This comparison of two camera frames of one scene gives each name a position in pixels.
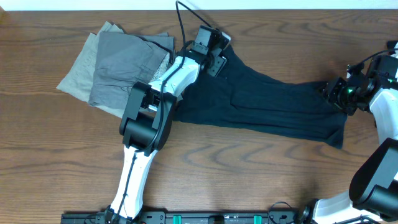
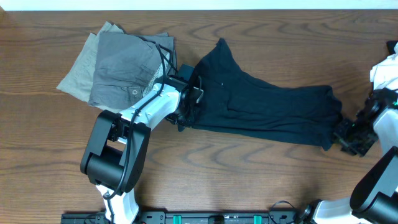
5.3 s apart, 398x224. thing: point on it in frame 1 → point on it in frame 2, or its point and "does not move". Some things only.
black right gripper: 331,90 → 338,133
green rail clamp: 177,219 does not move
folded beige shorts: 77,81 does not move
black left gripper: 219,64 → 188,122
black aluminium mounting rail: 203,217 does not move
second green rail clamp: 257,219 does not move
